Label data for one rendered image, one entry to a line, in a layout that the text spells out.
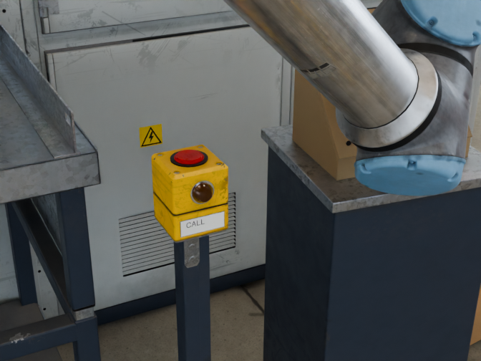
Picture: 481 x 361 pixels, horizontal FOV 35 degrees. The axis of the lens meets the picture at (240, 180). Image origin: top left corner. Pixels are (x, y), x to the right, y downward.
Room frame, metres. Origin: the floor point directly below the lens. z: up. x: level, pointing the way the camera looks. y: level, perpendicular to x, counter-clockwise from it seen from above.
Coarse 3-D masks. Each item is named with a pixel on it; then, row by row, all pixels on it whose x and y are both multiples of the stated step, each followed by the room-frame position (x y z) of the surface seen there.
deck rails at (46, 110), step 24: (0, 24) 1.50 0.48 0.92; (0, 48) 1.53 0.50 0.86; (0, 72) 1.40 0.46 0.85; (24, 72) 1.32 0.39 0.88; (24, 96) 1.27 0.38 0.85; (48, 96) 1.16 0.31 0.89; (48, 120) 1.16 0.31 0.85; (72, 120) 1.04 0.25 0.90; (48, 144) 1.07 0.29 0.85; (72, 144) 1.05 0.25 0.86
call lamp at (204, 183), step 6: (204, 180) 0.88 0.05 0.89; (198, 186) 0.87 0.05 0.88; (204, 186) 0.87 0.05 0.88; (210, 186) 0.88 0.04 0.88; (192, 192) 0.87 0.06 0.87; (198, 192) 0.87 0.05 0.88; (204, 192) 0.87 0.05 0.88; (210, 192) 0.87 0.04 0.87; (192, 198) 0.87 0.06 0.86; (198, 198) 0.86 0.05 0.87; (204, 198) 0.87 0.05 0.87; (210, 198) 0.88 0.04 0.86
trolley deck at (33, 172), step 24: (0, 96) 1.28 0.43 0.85; (0, 120) 1.17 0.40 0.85; (24, 120) 1.17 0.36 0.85; (0, 144) 1.08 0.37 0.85; (24, 144) 1.08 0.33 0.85; (0, 168) 0.99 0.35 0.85; (24, 168) 1.00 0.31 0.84; (48, 168) 1.02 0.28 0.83; (72, 168) 1.03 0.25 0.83; (96, 168) 1.05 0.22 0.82; (0, 192) 0.98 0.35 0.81; (24, 192) 1.00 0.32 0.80; (48, 192) 1.02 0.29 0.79
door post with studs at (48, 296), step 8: (0, 0) 1.66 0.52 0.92; (8, 0) 1.67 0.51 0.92; (16, 0) 1.67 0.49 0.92; (0, 8) 1.66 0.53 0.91; (8, 8) 1.66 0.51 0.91; (16, 8) 1.67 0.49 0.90; (0, 16) 1.66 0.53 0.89; (8, 16) 1.66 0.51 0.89; (16, 16) 1.67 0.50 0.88; (8, 24) 1.66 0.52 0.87; (16, 24) 1.67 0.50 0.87; (16, 32) 1.67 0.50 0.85; (16, 40) 1.67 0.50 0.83; (40, 264) 1.66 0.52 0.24; (40, 272) 1.66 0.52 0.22; (40, 280) 1.66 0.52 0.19; (48, 280) 1.67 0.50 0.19; (40, 288) 1.66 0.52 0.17; (48, 288) 1.67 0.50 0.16; (48, 296) 1.67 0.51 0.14; (48, 304) 1.67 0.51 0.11; (56, 304) 1.68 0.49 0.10; (48, 312) 1.66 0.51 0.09; (56, 312) 1.67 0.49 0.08
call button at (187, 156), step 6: (186, 150) 0.93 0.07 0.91; (192, 150) 0.93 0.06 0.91; (174, 156) 0.92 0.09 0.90; (180, 156) 0.91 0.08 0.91; (186, 156) 0.91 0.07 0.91; (192, 156) 0.91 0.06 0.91; (198, 156) 0.91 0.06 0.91; (180, 162) 0.90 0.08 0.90; (186, 162) 0.90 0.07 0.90; (192, 162) 0.90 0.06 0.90; (198, 162) 0.90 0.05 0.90
